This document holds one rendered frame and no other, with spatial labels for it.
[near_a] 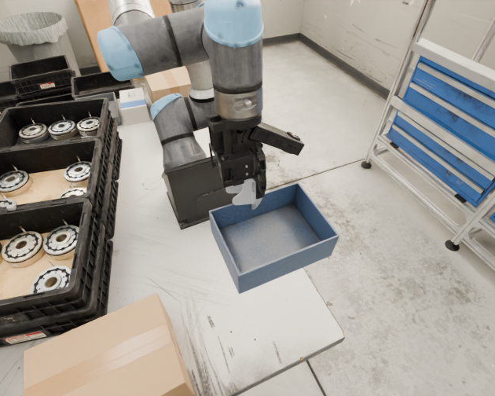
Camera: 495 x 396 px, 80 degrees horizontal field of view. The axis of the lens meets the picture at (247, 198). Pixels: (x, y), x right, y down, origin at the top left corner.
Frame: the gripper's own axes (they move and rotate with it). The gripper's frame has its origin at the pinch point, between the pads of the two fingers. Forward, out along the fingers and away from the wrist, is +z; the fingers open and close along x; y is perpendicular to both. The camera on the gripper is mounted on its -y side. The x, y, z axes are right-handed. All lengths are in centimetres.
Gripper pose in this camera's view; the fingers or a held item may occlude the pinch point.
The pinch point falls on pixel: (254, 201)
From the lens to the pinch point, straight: 61.2
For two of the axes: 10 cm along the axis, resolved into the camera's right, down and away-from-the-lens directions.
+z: 0.4, 7.5, 6.6
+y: -9.3, 2.7, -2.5
